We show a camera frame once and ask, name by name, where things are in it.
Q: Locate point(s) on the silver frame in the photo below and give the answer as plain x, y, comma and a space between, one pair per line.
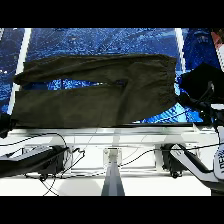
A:
112, 180

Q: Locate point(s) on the black garment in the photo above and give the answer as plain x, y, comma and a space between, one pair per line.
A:
203, 80

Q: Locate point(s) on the dark olive trousers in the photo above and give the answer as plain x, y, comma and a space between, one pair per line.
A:
100, 100

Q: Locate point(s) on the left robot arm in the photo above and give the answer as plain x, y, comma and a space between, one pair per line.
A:
30, 161

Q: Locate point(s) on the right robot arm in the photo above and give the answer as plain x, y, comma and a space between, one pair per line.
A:
195, 163

